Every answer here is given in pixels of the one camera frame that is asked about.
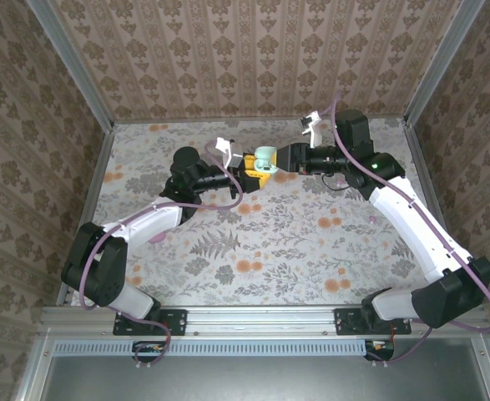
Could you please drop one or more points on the mint green earbud charging case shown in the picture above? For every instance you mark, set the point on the mint green earbud charging case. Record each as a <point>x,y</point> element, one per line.
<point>265,156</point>

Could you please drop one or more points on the pink earbud charging case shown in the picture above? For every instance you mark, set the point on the pink earbud charging case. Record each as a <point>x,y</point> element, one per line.
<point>158,238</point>

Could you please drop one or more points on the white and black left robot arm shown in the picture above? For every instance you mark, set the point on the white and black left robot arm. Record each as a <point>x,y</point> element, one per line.
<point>148,223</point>

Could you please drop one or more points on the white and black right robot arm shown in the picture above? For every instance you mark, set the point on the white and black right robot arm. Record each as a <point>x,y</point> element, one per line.
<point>411,234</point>

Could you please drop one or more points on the floral patterned table cloth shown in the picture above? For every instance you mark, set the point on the floral patterned table cloth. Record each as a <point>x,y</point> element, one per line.
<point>269,234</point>

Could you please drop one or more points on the grey metal sheet panel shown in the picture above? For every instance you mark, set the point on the grey metal sheet panel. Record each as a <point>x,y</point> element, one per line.
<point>249,380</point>

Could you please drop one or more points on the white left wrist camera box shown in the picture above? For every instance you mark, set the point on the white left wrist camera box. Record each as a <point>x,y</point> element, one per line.
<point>224,150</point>

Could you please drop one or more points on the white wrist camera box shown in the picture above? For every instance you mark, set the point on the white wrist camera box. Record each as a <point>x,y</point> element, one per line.
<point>224,150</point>
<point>311,125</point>

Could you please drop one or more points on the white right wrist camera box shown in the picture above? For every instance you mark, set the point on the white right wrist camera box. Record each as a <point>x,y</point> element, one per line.
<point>311,125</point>

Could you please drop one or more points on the aluminium side rail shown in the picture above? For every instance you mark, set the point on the aluminium side rail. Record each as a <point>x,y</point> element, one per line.
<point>100,167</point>
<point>426,167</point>

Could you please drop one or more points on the aluminium mounting rail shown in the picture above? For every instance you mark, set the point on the aluminium mounting rail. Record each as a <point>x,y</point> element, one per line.
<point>261,319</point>

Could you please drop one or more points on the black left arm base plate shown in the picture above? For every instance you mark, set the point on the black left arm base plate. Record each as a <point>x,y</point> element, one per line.
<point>173,321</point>

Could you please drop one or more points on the aluminium frame post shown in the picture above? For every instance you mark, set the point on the aluminium frame post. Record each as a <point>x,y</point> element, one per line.
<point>73,71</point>
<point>440,62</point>

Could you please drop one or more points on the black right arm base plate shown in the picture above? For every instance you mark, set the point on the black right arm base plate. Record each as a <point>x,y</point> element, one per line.
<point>347,323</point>

